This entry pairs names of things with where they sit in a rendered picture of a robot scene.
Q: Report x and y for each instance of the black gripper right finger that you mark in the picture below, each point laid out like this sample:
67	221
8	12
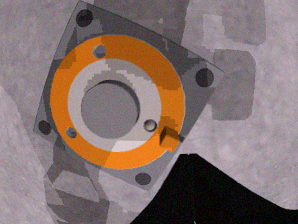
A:
218	199

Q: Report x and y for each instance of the orange round plate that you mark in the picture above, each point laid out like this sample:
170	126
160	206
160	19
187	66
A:
142	67

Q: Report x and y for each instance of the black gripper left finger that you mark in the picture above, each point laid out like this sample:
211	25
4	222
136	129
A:
174	201

